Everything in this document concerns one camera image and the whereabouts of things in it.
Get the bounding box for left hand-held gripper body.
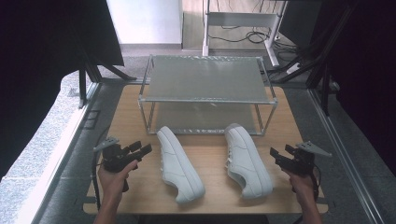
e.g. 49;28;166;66
92;136;140;193

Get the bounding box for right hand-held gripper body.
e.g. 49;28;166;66
280;141;332;176

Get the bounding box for black floor cables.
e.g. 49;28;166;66
207;25;297;53

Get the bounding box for white power strip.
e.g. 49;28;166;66
286;62;302;76

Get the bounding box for black curtain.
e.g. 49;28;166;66
311;0;396;176
0;0;125;182

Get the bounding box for person's left hand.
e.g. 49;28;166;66
97;159;139;203

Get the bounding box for black metal stand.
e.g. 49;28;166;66
78;46;138;110
270;0;359;117

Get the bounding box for white sneaker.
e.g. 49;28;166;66
156;125;206;205
224;122;276;201

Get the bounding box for white desk frame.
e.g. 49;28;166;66
201;0;288;68

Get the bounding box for white cabinet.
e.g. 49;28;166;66
106;0;183;45

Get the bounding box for metal two-tier shoe rack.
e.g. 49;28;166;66
137;54;279;137

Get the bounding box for person's right hand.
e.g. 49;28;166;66
281;168;318;205

